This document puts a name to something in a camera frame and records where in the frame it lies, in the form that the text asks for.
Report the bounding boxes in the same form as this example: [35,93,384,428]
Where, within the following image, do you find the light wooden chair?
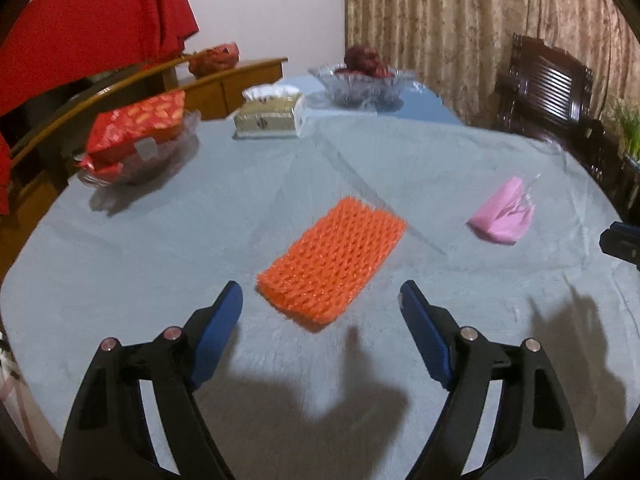
[0,57,201,281]

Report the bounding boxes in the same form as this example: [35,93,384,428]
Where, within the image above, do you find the beige patterned curtain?
[344,0,640,131]

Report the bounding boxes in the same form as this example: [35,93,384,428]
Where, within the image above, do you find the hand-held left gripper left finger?
[57,280,244,480]

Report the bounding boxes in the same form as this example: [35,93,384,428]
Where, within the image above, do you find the light wooden sideboard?
[160,56,290,121]

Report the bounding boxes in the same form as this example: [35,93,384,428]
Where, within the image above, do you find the red orange crumpled bag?
[187,42,241,78]

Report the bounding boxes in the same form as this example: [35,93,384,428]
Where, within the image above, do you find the glass fruit bowl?
[307,62,416,109]

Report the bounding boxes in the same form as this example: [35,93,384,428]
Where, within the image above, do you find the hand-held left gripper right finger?
[398,280,586,480]

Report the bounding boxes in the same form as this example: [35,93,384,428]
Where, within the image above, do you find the large orange foam net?
[256,197,407,335]

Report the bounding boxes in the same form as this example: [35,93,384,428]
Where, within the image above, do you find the pink face mask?
[465,172,543,247]

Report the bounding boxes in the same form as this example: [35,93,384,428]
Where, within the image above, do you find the dark wooden side table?
[615,152,640,223]

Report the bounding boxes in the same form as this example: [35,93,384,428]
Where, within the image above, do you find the cream tissue box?
[232,84,306,140]

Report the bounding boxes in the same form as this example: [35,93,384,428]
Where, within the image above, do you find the dark wooden armchair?
[492,32,626,161]

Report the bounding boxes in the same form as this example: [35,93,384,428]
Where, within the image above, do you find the green potted plant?
[607,97,640,161]

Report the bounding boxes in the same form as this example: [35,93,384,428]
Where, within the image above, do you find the red hanging cloth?
[0,0,200,117]

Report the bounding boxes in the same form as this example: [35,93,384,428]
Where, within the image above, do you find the clear glass dish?
[75,109,202,188]

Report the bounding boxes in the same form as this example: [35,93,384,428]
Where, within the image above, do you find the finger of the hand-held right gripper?
[599,221,640,271]

